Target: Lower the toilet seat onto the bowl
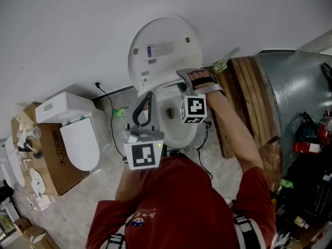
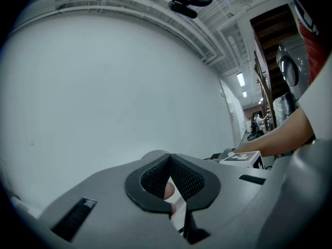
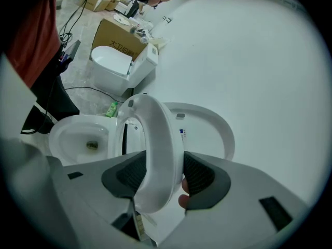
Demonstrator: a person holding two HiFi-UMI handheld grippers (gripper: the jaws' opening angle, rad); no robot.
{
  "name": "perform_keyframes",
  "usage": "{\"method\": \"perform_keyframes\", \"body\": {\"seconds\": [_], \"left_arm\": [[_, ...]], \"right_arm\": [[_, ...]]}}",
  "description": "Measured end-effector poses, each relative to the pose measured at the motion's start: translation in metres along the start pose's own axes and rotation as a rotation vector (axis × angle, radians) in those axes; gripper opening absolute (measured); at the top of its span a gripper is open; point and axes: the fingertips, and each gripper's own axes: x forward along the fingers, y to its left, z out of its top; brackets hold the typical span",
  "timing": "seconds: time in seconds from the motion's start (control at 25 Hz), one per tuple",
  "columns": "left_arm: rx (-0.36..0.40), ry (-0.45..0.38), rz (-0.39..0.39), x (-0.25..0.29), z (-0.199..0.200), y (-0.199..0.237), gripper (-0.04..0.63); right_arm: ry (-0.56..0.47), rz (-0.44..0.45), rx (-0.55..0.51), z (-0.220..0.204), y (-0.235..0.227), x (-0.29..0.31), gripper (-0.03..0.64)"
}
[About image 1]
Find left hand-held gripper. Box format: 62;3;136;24
122;91;165;171

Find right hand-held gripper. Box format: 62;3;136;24
176;68;226;125

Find white toilet seat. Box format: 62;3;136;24
136;75;189;100

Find person's left forearm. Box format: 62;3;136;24
115;168;148;205

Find person's right forearm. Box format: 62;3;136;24
206;93;264;176

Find white toilet bowl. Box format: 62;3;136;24
155;87;199;149

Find white boxy toilet closed lid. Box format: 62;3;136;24
35;91;108;172

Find person's right hand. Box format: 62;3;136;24
186;70;218;91

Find pale green cleaning brush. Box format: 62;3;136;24
213;47;241;74

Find person's black trousers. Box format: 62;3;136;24
159;148;190;162

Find stack of wooden planks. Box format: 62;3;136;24
207;56;282;160

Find person's red shirt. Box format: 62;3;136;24
85;156;277;249

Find large brown cardboard box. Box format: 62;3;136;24
11;102;90;196

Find clear plastic bottle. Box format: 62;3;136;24
27;126;42;140

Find large grey metal tank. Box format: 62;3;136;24
255;49;332;176

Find white packing scraps pile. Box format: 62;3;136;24
12;114;34;150

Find white folded paper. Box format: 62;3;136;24
29;167;47;196

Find small cardboard box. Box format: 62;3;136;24
12;216;33;233
22;225;60;249

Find small white bottle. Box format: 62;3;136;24
294;216;310;230

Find black power cable with plug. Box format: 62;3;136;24
94;81;127;158

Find short wooden post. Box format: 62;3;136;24
259;136;282;191

